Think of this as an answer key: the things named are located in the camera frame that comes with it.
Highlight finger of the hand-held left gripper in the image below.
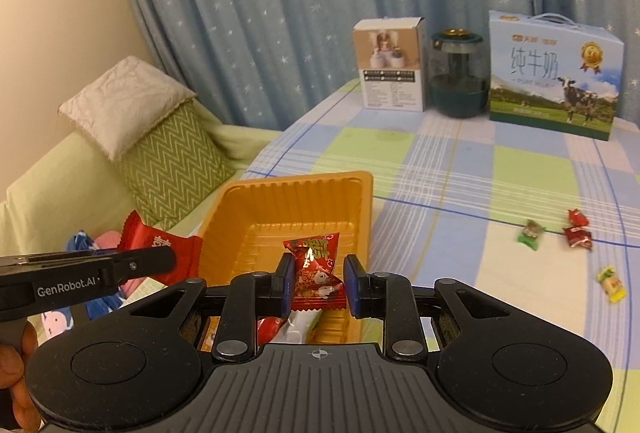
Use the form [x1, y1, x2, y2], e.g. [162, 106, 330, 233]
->
[111, 245, 177, 288]

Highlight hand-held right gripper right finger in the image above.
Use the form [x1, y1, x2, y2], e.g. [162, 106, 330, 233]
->
[345, 254, 523, 362]

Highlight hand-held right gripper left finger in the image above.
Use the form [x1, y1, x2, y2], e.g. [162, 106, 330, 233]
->
[117, 253, 296, 364]

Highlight plain red snack packet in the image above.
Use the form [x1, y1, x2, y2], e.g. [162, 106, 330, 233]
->
[117, 210, 203, 289]

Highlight red patterned snack packet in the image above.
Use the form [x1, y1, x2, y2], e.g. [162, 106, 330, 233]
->
[282, 233, 348, 311]

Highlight red snack stick packet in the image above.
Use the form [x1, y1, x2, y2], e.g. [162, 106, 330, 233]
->
[257, 317, 288, 345]

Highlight orange plastic tray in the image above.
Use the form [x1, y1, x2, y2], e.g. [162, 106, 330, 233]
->
[197, 170, 375, 346]

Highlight person's left hand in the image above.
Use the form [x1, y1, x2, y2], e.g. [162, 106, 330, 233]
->
[0, 325, 41, 431]

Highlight pink cloth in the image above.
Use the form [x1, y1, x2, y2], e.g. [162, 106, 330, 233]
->
[94, 232, 123, 255]

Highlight light green sofa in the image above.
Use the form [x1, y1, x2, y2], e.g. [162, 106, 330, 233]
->
[0, 123, 283, 264]

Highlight green zigzag cushion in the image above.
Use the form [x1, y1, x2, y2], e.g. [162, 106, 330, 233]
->
[117, 100, 236, 230]

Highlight checked tablecloth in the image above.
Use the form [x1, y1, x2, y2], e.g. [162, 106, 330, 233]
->
[165, 78, 640, 411]

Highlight beige pillow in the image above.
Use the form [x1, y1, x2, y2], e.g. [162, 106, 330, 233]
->
[57, 55, 197, 162]

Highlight white cardboard box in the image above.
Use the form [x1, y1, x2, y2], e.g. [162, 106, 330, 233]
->
[351, 17, 428, 112]

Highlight dark glass jar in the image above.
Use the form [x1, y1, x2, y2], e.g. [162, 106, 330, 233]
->
[429, 28, 491, 118]

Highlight red snack packet white print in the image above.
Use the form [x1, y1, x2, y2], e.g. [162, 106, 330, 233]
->
[561, 225, 594, 251]

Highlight yellow green wrapped candy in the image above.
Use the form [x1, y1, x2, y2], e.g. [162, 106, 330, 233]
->
[597, 265, 628, 305]

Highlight blue star curtain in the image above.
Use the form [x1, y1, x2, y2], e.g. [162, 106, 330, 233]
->
[102, 0, 640, 134]

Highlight milk carton box with handle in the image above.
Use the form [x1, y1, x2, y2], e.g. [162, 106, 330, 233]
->
[487, 9, 626, 142]

